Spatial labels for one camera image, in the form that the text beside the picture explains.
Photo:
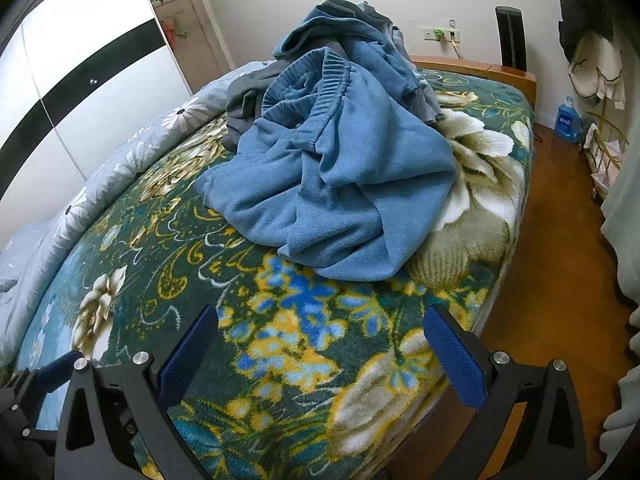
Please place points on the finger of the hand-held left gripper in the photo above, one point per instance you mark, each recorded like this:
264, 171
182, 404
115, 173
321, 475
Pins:
55, 372

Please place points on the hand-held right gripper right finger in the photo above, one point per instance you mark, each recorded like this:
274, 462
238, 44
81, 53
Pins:
455, 360

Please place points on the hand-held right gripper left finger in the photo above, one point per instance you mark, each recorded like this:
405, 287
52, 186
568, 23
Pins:
187, 355

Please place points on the blue fleece pants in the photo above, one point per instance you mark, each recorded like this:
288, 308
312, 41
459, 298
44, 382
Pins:
325, 185

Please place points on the green floral blanket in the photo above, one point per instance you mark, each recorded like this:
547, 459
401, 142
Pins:
280, 350

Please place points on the light blue daisy quilt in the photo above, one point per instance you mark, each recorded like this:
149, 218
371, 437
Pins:
100, 180

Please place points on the pale green curtain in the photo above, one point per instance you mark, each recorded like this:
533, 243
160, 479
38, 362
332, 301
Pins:
622, 240

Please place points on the gold metal rack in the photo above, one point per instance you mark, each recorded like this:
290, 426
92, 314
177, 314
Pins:
607, 157

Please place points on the blue detergent bottle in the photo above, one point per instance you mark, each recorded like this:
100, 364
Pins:
567, 122

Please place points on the wooden bed footboard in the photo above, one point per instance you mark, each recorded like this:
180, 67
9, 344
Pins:
500, 71

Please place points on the cream room door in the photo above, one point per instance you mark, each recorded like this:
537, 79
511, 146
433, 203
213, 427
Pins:
200, 35

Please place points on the small red door ornament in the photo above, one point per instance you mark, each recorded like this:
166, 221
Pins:
175, 27

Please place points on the black tower appliance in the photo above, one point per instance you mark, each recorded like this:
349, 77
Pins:
510, 35

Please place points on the white hanging garment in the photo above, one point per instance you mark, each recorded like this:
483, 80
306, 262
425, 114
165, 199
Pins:
602, 60

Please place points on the white wardrobe with black stripe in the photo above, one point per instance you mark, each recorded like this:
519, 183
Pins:
75, 35

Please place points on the blue knit sweater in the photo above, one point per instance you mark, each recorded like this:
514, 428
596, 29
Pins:
350, 30

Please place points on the black hanging jacket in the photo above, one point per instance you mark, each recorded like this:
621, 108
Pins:
580, 5

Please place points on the white wall socket strip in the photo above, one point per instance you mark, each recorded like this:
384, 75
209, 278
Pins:
431, 34

